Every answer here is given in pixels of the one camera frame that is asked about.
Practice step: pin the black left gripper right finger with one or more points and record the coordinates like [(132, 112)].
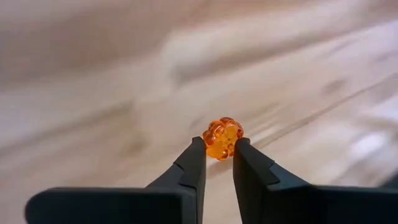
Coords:
[(273, 202)]

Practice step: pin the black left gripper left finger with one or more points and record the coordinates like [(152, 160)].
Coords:
[(174, 202)]

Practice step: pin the orange plastic pumpkin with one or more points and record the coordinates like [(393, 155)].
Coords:
[(222, 137)]

